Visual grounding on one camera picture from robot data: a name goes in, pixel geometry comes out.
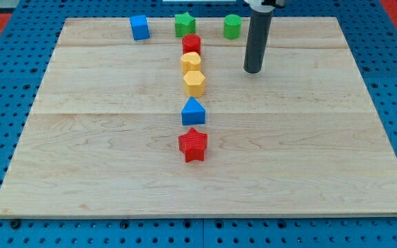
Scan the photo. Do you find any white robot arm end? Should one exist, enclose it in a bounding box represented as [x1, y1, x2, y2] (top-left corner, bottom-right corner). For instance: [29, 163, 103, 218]
[244, 0, 288, 13]

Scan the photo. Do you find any blue cube block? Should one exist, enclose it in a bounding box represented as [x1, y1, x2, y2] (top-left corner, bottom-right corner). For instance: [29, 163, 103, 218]
[130, 15, 150, 41]

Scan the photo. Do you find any blue triangle block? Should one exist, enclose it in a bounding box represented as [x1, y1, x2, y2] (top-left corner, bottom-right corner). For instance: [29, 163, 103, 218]
[181, 96, 205, 125]

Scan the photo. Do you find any red star block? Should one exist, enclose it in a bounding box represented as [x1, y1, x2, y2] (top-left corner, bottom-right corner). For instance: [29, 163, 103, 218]
[178, 127, 208, 163]

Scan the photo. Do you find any yellow hexagon block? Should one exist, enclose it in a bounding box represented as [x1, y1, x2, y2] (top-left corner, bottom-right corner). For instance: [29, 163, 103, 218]
[183, 71, 206, 98]

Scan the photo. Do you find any yellow heart block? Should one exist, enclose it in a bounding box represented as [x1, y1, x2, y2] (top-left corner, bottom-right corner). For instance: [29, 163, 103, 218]
[181, 52, 201, 74]

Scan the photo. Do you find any red cylinder block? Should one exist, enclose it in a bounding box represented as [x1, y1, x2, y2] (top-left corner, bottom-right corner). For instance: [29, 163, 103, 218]
[182, 34, 201, 55]

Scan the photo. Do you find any green star block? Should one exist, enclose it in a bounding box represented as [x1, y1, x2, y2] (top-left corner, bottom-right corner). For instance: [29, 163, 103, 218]
[174, 12, 196, 37]

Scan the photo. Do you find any light wooden board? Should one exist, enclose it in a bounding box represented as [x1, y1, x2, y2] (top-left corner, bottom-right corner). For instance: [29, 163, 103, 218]
[0, 17, 397, 219]

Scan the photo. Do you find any green cylinder block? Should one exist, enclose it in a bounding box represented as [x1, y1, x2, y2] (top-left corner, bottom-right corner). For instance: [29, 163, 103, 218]
[223, 14, 242, 40]

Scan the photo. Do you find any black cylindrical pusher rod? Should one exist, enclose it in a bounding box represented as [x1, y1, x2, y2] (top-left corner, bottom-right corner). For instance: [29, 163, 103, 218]
[243, 10, 273, 74]

